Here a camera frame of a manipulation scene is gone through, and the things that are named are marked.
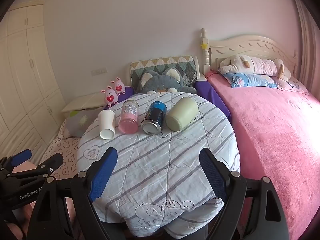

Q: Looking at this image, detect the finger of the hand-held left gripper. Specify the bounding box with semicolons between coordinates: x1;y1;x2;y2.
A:
32;153;64;181
0;149;33;172

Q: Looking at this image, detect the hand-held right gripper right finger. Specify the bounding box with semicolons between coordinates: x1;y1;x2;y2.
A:
199;148;289;240

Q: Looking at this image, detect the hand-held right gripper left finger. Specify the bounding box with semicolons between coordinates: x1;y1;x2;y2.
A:
26;147;118;240

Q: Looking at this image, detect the white paper cup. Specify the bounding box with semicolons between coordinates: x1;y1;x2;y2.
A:
97;109;116;140

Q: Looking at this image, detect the pale green cup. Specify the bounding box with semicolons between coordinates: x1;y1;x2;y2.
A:
166;97;199;132

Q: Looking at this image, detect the heart print sheet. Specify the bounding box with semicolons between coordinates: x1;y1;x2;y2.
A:
41;119;81;180

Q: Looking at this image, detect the grey striped white quilt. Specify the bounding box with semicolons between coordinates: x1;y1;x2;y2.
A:
76;92;240;239

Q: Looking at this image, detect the grey cushion with green patch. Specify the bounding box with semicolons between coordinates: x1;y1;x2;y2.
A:
64;109;103;138

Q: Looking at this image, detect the clear bottle with pink liquid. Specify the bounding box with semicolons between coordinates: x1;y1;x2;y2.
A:
118;99;139;134

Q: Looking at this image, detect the pink fleece blanket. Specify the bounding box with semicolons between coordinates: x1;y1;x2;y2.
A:
205;70;320;240

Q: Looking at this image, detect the blue and black can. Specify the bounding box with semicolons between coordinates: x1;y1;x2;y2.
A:
141;101;167;134

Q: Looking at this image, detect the cream wardrobe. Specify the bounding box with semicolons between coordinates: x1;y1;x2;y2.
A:
0;2;67;165

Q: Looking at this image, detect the pink bunny toy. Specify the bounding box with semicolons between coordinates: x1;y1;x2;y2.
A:
101;85;118;105
111;77;126;96

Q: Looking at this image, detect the blue printed pillow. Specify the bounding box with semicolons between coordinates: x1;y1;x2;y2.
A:
222;73;279;89

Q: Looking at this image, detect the grey cat plush toy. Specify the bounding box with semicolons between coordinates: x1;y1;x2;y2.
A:
136;69;198;95

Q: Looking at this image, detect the white long plush toy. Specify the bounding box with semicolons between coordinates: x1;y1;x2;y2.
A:
219;54;292;82

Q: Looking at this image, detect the pale pink printed pillow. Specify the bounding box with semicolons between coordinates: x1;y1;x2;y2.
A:
271;76;310;96

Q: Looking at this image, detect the patchwork quilted cover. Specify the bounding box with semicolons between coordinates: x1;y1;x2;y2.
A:
130;56;200;88

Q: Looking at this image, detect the cream carved bed headboard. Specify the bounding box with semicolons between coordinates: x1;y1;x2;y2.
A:
200;28;299;80

